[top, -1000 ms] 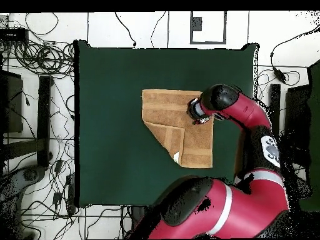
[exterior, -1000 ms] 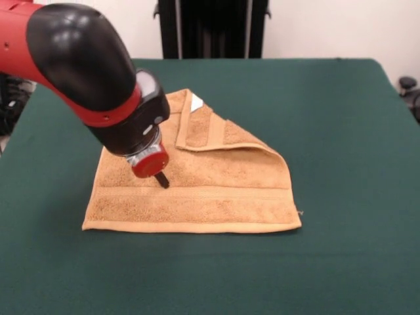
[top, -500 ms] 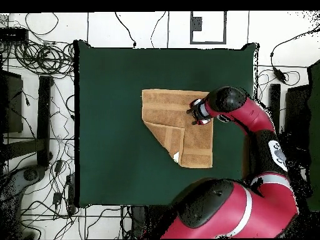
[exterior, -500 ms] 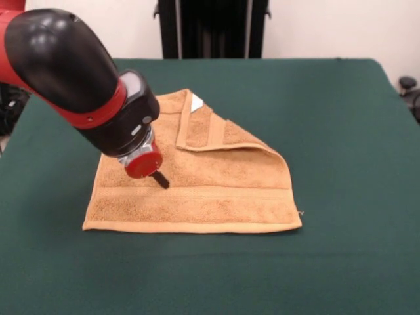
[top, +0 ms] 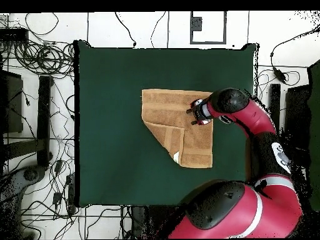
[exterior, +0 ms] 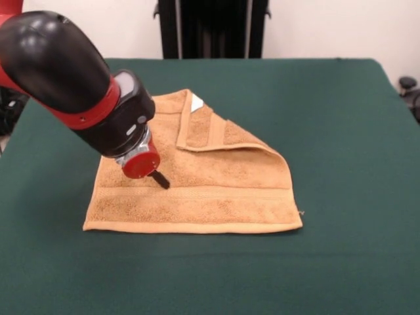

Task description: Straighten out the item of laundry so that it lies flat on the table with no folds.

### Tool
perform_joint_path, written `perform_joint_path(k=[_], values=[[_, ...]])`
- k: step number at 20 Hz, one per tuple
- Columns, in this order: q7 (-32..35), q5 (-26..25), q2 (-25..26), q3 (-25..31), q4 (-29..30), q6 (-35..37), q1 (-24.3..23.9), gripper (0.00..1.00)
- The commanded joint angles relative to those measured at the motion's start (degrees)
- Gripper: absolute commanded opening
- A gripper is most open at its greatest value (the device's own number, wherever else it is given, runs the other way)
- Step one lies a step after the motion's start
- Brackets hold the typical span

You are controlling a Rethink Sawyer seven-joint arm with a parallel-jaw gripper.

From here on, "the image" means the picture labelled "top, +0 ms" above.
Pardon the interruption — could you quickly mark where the black T-shaped stand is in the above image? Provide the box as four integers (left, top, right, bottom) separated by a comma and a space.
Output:
2, 75, 54, 168
269, 83, 282, 131

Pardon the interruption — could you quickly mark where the black cable with adapter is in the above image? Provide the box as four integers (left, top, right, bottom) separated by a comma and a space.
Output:
270, 24, 320, 84

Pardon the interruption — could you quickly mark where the black cable with plug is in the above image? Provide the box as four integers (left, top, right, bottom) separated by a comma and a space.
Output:
114, 11, 137, 48

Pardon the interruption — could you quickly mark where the black electronics box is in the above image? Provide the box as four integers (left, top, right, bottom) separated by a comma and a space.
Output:
0, 27, 29, 42

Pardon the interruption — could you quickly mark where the small grey box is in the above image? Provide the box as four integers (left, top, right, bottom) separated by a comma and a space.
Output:
191, 16, 203, 32

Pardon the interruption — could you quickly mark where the dark green table cloth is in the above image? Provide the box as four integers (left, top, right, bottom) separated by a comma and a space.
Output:
74, 39, 259, 208

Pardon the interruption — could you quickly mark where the black flat panel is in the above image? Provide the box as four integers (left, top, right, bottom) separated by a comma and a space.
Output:
283, 84, 312, 151
0, 69, 24, 134

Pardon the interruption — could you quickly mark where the tan terry towel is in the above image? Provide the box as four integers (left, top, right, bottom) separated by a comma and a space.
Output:
141, 88, 214, 169

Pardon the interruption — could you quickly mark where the black cable coil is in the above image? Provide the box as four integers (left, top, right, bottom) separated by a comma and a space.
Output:
13, 41, 76, 76

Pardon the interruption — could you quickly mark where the dark tripod base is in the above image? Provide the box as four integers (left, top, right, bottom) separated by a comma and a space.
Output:
0, 166, 47, 201

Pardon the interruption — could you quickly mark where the grey rectangular frame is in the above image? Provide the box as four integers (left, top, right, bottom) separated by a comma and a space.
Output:
189, 11, 228, 45

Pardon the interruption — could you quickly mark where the dark green fabric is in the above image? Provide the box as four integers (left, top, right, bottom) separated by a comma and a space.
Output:
303, 59, 320, 213

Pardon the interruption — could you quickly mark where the black stand behind table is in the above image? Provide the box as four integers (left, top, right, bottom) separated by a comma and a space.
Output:
130, 206, 176, 239

